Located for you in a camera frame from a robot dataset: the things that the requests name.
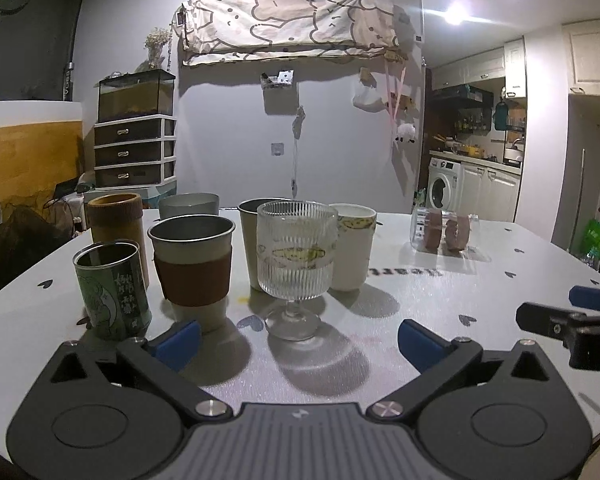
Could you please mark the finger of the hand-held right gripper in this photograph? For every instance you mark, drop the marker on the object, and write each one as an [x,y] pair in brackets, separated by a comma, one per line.
[595,299]
[545,321]

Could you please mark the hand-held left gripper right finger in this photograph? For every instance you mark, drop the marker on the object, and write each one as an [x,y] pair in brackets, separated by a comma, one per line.
[422,344]

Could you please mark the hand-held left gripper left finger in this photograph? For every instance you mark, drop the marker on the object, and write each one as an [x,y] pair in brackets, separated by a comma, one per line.
[176,344]

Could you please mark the clear glass cup brown sleeve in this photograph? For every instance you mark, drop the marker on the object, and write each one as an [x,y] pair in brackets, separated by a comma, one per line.
[442,230]

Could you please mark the white cup brown sleeve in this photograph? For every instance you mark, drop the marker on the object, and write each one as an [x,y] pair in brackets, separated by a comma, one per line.
[192,270]

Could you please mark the white cup yellow print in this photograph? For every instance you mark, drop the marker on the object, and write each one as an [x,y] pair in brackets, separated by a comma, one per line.
[352,255]

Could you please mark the beige tall cup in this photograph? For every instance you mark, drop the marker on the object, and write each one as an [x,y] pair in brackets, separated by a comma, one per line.
[250,245]

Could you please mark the brown bamboo cup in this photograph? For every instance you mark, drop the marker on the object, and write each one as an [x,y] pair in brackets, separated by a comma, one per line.
[117,232]

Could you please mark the grey cup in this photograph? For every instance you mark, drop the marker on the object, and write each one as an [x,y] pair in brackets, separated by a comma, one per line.
[187,206]

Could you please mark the green shopping bag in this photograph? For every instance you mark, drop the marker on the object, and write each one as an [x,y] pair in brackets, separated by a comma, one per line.
[596,237]

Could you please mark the green printed tin can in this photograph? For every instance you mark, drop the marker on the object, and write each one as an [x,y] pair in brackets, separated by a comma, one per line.
[112,292]

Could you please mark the white lower kitchen cabinet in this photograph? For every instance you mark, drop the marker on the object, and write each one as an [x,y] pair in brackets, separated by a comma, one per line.
[490,190]

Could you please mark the white kitchen cabinet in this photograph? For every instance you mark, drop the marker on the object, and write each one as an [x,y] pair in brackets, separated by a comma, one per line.
[490,190]
[587,52]

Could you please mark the ribbed glass goblet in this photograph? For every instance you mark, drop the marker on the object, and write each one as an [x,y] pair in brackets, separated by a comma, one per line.
[296,260]

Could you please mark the white washing machine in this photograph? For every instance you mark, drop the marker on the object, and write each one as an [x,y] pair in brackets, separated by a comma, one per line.
[444,185]

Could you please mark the black laptop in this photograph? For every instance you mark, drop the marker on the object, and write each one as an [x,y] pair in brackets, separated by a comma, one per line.
[66,188]

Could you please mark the plastic drawer unit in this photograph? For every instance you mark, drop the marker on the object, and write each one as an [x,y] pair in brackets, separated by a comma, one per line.
[132,152]

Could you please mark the hanging plush toy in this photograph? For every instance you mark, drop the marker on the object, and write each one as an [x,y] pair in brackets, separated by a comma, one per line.
[405,132]

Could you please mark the white upper kitchen cabinet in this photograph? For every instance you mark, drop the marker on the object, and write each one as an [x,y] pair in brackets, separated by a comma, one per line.
[587,52]

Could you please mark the glass terrarium tank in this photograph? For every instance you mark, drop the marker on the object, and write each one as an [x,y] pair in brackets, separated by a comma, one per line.
[135,97]

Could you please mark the white plastic bag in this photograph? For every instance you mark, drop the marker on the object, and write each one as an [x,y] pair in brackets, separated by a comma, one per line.
[367,97]

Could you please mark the dried flower vase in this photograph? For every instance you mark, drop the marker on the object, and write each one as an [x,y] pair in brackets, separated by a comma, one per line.
[156,47]

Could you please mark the cartoon printed cloth cover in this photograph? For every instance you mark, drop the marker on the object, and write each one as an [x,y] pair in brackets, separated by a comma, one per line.
[290,20]

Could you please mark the wall socket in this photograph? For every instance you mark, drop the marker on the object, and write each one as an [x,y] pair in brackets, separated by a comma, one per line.
[277,149]

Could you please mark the small wall shelf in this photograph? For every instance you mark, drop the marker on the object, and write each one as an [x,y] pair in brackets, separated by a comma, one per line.
[277,80]

